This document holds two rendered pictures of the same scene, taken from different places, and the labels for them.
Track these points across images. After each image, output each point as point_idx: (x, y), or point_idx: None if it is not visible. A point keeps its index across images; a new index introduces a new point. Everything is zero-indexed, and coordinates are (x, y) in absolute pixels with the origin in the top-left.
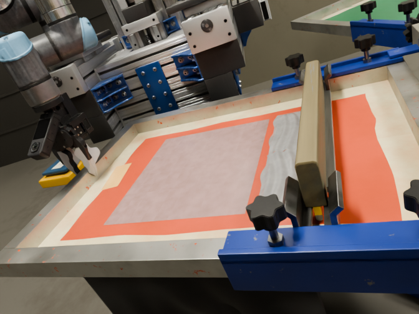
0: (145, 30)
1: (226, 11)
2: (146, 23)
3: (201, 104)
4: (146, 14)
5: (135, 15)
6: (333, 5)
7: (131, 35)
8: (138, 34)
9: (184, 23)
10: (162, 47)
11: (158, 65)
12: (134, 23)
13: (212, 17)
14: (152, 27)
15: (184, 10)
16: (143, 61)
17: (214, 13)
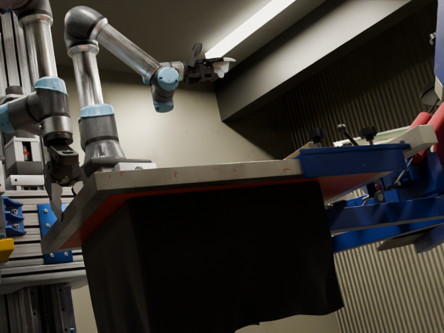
0: (30, 189)
1: (155, 166)
2: (38, 181)
3: None
4: (41, 173)
5: (30, 170)
6: None
7: (18, 186)
8: (23, 189)
9: (121, 163)
10: (72, 193)
11: (64, 207)
12: (26, 176)
13: (144, 167)
14: (43, 185)
15: (103, 166)
16: (48, 199)
17: (146, 164)
